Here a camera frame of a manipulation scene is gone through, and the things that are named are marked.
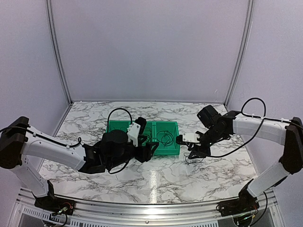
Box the middle green bin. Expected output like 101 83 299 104
140 121 157 146

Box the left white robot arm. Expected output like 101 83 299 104
0 116 159 210

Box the left aluminium frame post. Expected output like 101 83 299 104
45 0 73 105

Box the front aluminium rail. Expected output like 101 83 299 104
14 186 282 227

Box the dark blue cable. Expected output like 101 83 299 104
157 130 176 147

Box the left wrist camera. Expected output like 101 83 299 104
127 117 147 147

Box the right green bin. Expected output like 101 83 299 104
154 121 180 156

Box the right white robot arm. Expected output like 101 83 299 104
180 105 303 216

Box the right aluminium frame post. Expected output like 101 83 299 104
223 0 255 107

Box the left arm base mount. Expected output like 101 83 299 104
35 196 76 215

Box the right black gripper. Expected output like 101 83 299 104
188 127 226 159

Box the aluminium frame post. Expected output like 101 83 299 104
223 0 255 107
45 0 73 105

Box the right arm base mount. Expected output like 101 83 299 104
216 198 259 217

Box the black cable loop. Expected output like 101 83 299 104
183 152 205 165

